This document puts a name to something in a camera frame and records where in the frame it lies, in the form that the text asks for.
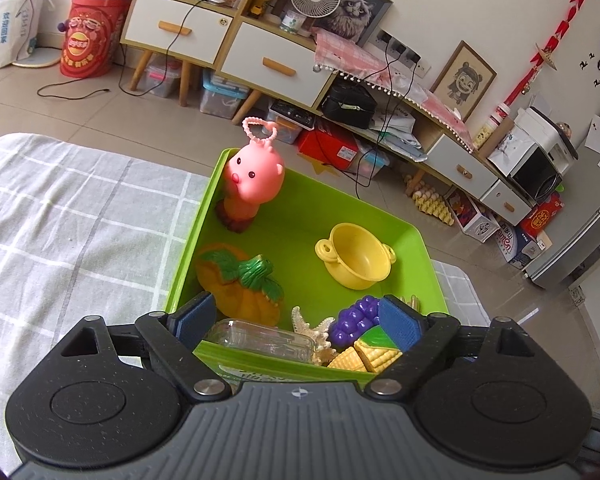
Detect purple toy grapes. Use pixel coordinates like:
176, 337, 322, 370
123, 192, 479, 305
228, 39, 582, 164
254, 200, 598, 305
328, 296, 380, 350

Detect clear plastic container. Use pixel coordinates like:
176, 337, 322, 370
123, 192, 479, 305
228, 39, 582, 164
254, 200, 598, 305
206, 320, 316, 363

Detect green plastic storage box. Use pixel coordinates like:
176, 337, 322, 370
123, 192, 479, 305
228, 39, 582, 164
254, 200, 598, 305
166, 148, 448, 388

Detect black microwave oven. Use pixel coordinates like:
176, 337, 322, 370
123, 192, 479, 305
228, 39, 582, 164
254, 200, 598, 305
488, 138, 562, 203

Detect cat picture frame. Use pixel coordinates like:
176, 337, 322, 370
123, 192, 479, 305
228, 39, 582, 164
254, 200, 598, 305
315, 0, 392, 47

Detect pink pig toy figure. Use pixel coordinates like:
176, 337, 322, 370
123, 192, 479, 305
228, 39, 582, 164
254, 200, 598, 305
215, 117, 285, 233

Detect cartoon girl picture frame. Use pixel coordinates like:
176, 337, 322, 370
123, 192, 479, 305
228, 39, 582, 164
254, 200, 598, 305
430, 40, 496, 120

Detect beige starfish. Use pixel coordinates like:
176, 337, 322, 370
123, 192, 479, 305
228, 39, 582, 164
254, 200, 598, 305
291, 306, 337, 366

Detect red gift bucket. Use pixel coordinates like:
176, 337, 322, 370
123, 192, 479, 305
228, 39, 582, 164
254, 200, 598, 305
58, 0, 130, 79

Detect toy corn cob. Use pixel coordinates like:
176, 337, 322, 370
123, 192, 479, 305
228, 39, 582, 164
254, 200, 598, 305
328, 326, 402, 374

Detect pink table runner cloth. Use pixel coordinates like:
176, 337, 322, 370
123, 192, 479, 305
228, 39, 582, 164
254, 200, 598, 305
311, 27, 475, 153

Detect orange toy pumpkin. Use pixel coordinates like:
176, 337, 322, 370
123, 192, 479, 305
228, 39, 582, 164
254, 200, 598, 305
194, 243, 284, 327

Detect yellow egg tray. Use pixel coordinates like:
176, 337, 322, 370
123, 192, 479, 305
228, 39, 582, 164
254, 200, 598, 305
404, 174, 455, 226

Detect yellow toy pot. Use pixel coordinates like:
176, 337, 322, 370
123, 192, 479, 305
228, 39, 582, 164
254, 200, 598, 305
314, 222, 396, 290

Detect white paper shopping bag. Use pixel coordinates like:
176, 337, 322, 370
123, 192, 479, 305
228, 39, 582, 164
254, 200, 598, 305
0, 0, 44, 69

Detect red cardboard box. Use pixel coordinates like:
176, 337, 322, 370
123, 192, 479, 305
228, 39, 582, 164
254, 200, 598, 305
297, 129, 358, 170

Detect black bag on shelf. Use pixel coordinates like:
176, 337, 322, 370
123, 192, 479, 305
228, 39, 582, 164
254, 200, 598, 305
320, 78, 377, 129

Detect tan rubber octopus toy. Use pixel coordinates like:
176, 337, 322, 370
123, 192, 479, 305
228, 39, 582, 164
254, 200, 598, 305
402, 295, 422, 313

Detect wooden tv cabinet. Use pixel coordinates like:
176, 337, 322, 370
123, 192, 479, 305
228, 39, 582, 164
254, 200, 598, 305
121, 0, 531, 224

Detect grey checked cloth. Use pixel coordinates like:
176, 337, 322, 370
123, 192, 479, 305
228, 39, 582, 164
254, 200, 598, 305
0, 133, 488, 471

